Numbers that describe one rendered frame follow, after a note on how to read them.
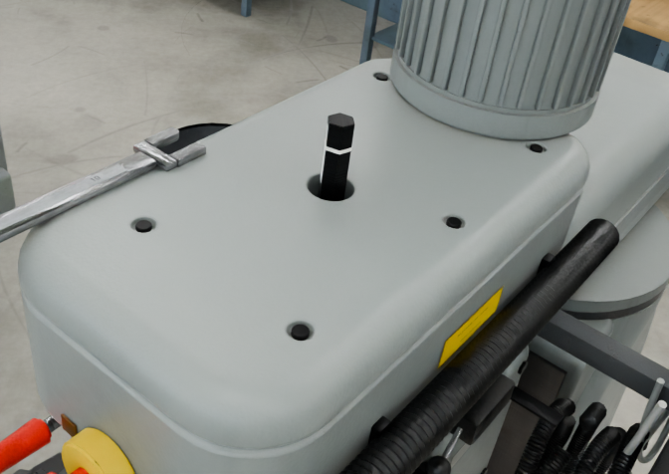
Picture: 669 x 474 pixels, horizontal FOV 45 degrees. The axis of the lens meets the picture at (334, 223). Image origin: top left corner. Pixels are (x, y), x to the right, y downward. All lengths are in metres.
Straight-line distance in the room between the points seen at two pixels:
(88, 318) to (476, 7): 0.39
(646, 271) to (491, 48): 0.60
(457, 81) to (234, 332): 0.33
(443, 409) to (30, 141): 3.80
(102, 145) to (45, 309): 3.66
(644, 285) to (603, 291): 0.07
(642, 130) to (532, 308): 0.49
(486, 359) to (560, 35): 0.27
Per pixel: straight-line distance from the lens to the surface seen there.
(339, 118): 0.59
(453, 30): 0.70
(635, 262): 1.22
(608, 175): 1.01
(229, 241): 0.56
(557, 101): 0.73
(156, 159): 0.63
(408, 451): 0.56
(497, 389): 0.78
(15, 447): 0.68
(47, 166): 4.07
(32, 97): 4.66
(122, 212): 0.59
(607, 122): 1.10
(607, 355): 0.94
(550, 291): 0.71
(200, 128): 3.16
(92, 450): 0.57
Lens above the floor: 2.24
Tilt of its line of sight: 37 degrees down
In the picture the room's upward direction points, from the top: 8 degrees clockwise
